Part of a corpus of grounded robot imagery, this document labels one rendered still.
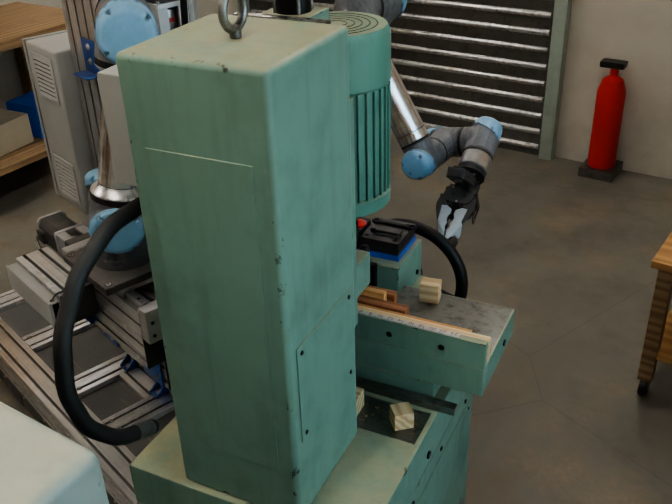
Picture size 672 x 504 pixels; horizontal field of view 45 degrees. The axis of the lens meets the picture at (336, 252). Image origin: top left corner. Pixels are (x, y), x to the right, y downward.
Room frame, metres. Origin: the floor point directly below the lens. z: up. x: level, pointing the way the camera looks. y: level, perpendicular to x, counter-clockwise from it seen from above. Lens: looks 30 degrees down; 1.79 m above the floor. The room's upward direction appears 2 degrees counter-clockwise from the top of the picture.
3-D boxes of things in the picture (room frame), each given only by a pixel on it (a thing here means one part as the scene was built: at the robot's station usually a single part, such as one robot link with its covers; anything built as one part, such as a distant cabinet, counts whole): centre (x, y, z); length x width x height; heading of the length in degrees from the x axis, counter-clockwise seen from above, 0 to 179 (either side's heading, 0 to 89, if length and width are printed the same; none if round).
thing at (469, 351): (1.26, 0.01, 0.93); 0.60 x 0.02 x 0.06; 63
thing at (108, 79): (1.06, 0.26, 1.40); 0.10 x 0.06 x 0.16; 153
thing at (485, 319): (1.39, -0.05, 0.87); 0.61 x 0.30 x 0.06; 63
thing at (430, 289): (1.35, -0.19, 0.92); 0.04 x 0.03 x 0.04; 70
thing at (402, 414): (1.10, -0.11, 0.82); 0.04 x 0.03 x 0.03; 102
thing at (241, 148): (1.02, 0.12, 1.16); 0.22 x 0.22 x 0.72; 63
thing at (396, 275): (1.46, -0.09, 0.91); 0.15 x 0.14 x 0.09; 63
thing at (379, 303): (1.30, -0.03, 0.92); 0.23 x 0.02 x 0.04; 63
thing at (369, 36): (1.29, -0.01, 1.32); 0.18 x 0.18 x 0.31
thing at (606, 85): (3.87, -1.41, 0.30); 0.19 x 0.18 x 0.60; 146
